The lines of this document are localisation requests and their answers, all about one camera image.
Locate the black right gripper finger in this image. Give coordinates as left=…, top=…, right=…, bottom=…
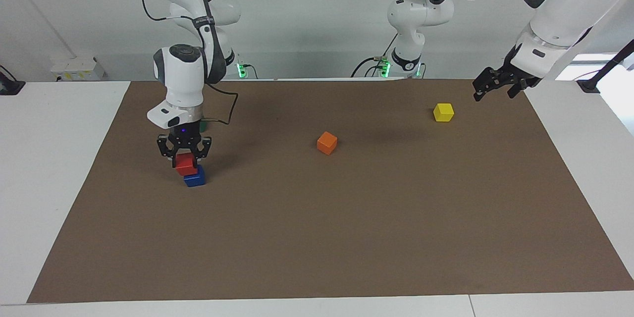
left=157, top=135, right=180, bottom=168
left=194, top=137, right=212, bottom=164

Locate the black angled stand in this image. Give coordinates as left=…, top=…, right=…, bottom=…
left=576, top=39, right=634, bottom=94

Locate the blue cube block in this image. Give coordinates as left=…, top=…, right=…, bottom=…
left=184, top=166, right=206, bottom=188

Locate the black table clamp mount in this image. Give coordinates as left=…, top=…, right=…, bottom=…
left=0, top=65, right=26, bottom=96

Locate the brown table mat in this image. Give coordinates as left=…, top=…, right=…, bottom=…
left=27, top=78, right=634, bottom=304

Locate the orange cube block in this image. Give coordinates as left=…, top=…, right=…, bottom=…
left=317, top=131, right=338, bottom=155

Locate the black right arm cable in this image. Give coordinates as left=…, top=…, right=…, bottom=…
left=140, top=0, right=239, bottom=125

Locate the yellow cube block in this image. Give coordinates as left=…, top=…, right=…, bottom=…
left=433, top=103, right=455, bottom=123

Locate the white power strip box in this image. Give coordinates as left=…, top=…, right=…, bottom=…
left=50, top=57, right=106, bottom=81

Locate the red cube block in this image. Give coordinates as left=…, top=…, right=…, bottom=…
left=175, top=153, right=199, bottom=176

